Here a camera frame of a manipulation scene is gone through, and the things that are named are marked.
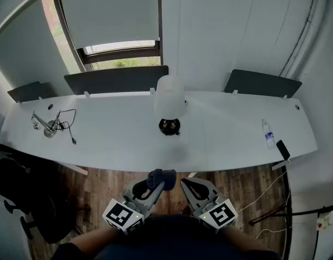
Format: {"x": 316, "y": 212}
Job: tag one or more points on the white wall socket box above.
{"x": 324, "y": 222}

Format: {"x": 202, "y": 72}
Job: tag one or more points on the long dark desk divider panel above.
{"x": 114, "y": 81}

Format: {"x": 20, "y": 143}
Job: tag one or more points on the dark window frame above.
{"x": 123, "y": 53}

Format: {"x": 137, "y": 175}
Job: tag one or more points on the black smartphone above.
{"x": 283, "y": 150}

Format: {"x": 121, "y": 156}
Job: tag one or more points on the small dark desk divider panel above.
{"x": 31, "y": 91}

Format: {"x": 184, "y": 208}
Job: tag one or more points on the grey wall pipe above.
{"x": 301, "y": 36}

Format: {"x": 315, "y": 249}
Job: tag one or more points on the silver folding desk lamp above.
{"x": 46, "y": 126}

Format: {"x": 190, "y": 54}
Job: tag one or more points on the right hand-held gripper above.
{"x": 217, "y": 215}

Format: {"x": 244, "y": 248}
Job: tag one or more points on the large grey roller blind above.
{"x": 22, "y": 45}

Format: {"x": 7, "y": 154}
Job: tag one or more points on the dark blue cloth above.
{"x": 163, "y": 178}

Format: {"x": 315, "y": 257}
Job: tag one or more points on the person's dark shirt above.
{"x": 169, "y": 240}

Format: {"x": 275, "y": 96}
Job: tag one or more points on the person's right forearm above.
{"x": 244, "y": 240}

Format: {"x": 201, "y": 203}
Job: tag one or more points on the clear plastic water bottle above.
{"x": 269, "y": 137}

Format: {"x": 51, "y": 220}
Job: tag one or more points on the black office chair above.
{"x": 33, "y": 194}

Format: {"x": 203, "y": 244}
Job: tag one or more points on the person's left forearm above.
{"x": 93, "y": 240}

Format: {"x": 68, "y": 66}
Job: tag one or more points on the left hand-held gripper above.
{"x": 123, "y": 215}

